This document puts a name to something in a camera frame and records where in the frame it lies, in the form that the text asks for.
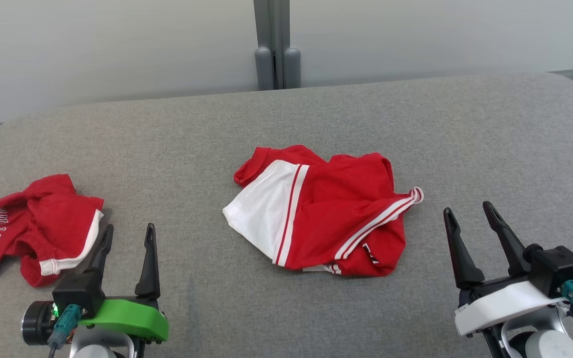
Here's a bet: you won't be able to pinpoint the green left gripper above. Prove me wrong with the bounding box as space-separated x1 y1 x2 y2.
22 223 169 346

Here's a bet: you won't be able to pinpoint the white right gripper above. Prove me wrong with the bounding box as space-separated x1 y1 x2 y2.
443 201 573 344

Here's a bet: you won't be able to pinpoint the red shorts with white trim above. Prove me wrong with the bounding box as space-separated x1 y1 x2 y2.
0 174 105 288

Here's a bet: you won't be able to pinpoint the red jersey with white stripes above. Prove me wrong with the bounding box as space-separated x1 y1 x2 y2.
222 145 424 277

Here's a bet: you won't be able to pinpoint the left arm cable teal plug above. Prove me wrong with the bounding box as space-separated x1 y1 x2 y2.
47 304 83 358

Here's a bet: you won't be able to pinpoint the grey window frame post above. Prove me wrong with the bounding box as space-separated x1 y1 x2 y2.
253 0 301 91

